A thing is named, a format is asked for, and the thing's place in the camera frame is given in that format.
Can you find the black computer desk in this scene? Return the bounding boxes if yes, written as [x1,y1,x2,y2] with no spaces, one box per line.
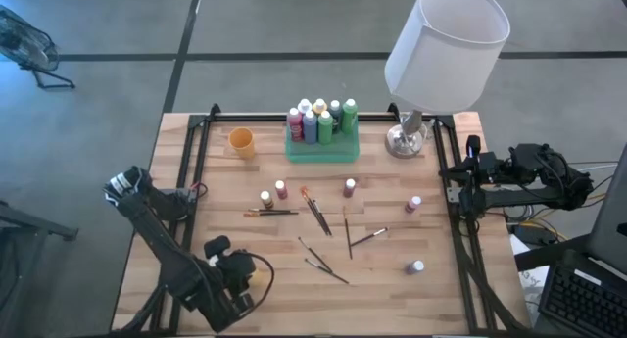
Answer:
[513,232,627,338]

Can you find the black floor fan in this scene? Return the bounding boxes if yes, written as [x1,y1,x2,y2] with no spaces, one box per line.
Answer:
[0,4,77,91]

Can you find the silver table lamp white shade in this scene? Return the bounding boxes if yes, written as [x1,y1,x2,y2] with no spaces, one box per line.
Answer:
[383,0,511,161]

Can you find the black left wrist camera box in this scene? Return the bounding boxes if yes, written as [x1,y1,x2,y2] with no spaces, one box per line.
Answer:
[203,234,232,261]

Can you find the large dark green paint bottle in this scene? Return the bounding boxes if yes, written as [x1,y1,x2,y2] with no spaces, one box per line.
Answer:
[327,99,343,135]

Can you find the thin black paintbrush gold ferrule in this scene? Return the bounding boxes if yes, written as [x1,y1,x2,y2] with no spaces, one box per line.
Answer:
[342,206,354,261]

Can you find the black side table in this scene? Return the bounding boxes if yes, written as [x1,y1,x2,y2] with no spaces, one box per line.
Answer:
[0,200,80,338]

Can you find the green translucent plastic bin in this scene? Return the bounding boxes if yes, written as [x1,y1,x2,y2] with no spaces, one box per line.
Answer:
[285,110,362,165]

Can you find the black keyboard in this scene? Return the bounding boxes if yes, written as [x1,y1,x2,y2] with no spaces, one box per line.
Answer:
[537,261,627,338]

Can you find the large light green paint bottle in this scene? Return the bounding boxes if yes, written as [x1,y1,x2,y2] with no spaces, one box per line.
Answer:
[317,110,335,146]
[341,97,359,135]

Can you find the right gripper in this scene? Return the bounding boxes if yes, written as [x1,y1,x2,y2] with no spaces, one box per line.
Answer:
[439,134,510,206]

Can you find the orange plastic cup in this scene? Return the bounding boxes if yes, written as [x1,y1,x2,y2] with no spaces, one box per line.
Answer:
[227,126,256,159]

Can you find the black power adapter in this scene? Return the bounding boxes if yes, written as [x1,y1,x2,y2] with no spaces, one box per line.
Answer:
[512,223,557,247]

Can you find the large lavender paint bottle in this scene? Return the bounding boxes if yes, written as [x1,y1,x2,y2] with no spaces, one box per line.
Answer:
[302,109,318,146]

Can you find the short black paintbrush silver ferrule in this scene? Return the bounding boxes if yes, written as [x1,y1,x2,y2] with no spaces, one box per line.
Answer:
[349,226,390,248]

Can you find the white printed paper sheet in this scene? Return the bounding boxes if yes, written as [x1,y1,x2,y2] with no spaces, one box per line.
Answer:
[508,234,548,305]

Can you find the computer monitor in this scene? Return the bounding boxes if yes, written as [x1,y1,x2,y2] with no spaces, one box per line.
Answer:
[586,141,627,276]

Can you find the black paintbrush orange fan bristles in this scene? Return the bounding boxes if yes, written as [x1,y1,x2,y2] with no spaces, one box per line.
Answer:
[299,188,330,237]

